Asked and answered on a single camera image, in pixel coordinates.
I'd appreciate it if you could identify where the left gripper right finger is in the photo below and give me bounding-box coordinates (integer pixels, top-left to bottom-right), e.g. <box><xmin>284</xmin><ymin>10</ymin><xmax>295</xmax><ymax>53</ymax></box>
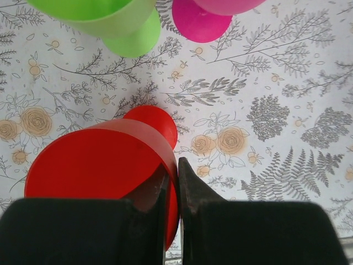
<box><xmin>178</xmin><ymin>157</ymin><xmax>349</xmax><ymax>264</ymax></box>

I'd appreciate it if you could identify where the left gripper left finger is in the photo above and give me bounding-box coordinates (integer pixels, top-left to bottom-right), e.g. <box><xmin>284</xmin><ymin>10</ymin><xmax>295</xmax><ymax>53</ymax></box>
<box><xmin>1</xmin><ymin>166</ymin><xmax>170</xmax><ymax>264</ymax></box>

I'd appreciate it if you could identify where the red plastic wine glass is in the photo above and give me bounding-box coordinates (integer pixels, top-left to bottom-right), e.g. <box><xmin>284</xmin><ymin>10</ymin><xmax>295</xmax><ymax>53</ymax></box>
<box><xmin>24</xmin><ymin>105</ymin><xmax>179</xmax><ymax>247</ymax></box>

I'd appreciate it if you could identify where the magenta plastic wine glass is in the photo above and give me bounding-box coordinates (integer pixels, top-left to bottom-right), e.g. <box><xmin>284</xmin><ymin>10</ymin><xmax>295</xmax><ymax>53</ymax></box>
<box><xmin>172</xmin><ymin>0</ymin><xmax>265</xmax><ymax>43</ymax></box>

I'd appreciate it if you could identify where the green plastic wine glass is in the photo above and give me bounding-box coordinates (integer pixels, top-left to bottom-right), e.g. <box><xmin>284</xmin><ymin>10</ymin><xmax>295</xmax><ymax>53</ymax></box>
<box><xmin>28</xmin><ymin>0</ymin><xmax>161</xmax><ymax>58</ymax></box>

